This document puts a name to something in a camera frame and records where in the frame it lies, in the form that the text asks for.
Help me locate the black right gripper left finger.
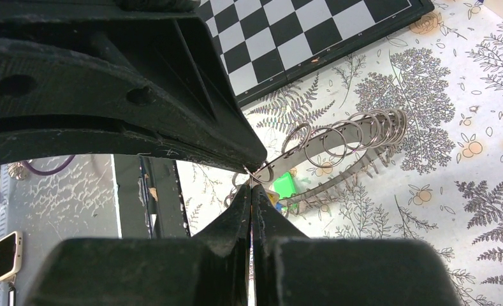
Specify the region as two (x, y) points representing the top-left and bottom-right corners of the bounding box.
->
(193, 184), (251, 305)

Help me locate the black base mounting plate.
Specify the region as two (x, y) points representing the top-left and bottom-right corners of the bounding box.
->
(113, 154), (191, 238)

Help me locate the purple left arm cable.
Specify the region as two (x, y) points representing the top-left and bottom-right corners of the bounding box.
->
(20, 154), (77, 177)

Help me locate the loose keyring on bench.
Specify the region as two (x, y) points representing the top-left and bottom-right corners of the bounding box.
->
(7, 162), (29, 180)

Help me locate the black white chessboard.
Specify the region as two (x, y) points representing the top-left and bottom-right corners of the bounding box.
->
(196, 0), (434, 106)

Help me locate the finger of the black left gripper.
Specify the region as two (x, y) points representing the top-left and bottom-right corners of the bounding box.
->
(0, 116), (260, 173)

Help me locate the green key tag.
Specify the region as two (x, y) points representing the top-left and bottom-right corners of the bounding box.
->
(273, 172), (296, 207)

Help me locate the smartphone on bench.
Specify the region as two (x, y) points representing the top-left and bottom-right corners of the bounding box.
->
(0, 231), (23, 282)

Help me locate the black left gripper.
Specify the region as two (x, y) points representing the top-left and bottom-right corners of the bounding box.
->
(0, 1), (266, 167)

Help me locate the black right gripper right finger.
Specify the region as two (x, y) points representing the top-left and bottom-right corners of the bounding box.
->
(252, 185), (308, 305)

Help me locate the floral patterned table mat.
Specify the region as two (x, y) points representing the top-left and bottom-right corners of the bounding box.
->
(175, 0), (503, 306)

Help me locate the yellow key tag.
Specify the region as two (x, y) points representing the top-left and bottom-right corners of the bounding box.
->
(266, 190), (280, 206)

